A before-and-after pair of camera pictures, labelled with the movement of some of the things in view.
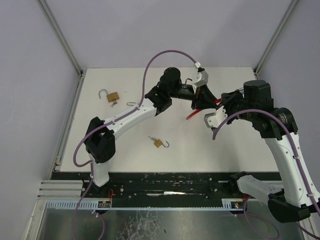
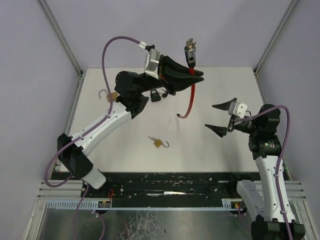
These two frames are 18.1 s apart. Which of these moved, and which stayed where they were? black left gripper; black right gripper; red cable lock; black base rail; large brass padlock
Moved: red cable lock; black left gripper; black right gripper
Stayed: large brass padlock; black base rail
